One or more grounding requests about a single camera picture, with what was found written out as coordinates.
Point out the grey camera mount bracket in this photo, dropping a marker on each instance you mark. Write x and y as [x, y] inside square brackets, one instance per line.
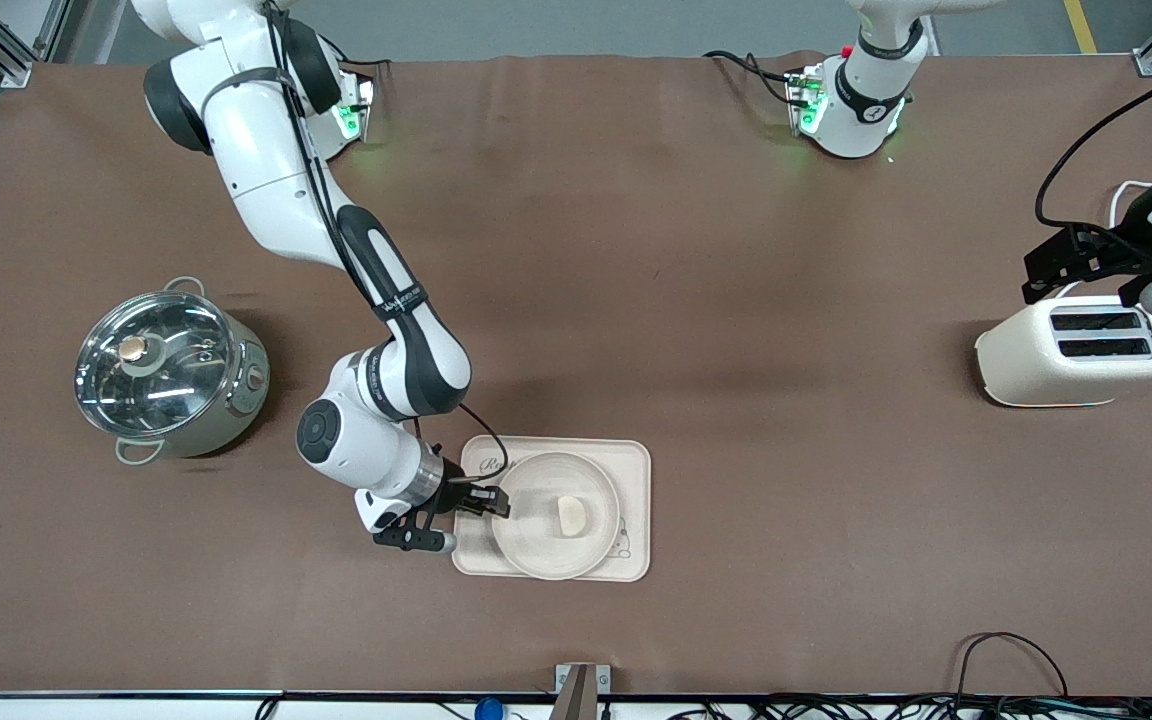
[581, 692]

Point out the beige rabbit print tray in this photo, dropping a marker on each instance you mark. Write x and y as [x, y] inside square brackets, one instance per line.
[636, 470]

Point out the beige round plate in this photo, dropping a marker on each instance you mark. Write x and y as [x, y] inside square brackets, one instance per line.
[536, 530]

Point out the stainless steel pot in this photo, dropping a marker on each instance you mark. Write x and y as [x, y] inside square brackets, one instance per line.
[226, 410]

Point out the blue round cap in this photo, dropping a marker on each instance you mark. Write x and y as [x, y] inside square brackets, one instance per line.
[488, 710]

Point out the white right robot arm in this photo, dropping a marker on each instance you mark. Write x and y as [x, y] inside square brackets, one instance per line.
[266, 150]

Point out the cream two-slot toaster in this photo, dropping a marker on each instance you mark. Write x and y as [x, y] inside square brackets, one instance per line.
[1036, 365]

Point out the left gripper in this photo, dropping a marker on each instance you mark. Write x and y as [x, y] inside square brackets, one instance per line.
[1126, 250]

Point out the glass pot lid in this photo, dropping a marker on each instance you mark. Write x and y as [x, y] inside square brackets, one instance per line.
[156, 370]

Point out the brown table cover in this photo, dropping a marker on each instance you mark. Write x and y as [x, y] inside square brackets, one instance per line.
[736, 300]

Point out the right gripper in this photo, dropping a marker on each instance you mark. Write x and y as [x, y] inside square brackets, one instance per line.
[453, 491]

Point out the small white bun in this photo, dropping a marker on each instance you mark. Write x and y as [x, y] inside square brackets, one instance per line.
[572, 516]

